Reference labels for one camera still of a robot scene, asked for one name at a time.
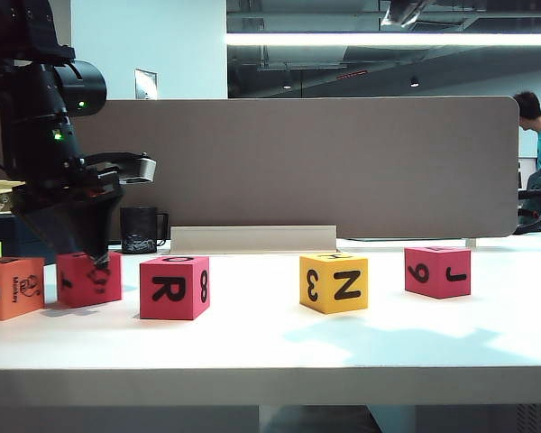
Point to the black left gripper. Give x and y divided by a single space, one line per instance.
72 187

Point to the yellow foam block letter H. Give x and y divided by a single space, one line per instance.
338 286

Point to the red ceiling sign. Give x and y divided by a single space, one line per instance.
351 75

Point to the brown desk divider panel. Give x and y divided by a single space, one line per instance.
297 167

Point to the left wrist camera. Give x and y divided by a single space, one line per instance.
140 169

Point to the black mug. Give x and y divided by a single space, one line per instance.
137 230

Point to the red foam block letter J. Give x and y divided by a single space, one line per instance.
437 273

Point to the white divider foot bracket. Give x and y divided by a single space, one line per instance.
471 243

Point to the perforated grey panel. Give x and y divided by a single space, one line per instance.
534 419

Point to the black office chair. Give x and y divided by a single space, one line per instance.
529 194

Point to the small wall sign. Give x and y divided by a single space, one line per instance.
145 85

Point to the orange foam block monkey print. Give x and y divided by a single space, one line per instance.
9 293

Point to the red foam block letter R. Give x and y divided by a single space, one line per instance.
171 288

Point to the red foam block letter T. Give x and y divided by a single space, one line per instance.
79 288

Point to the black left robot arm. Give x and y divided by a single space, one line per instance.
31 113

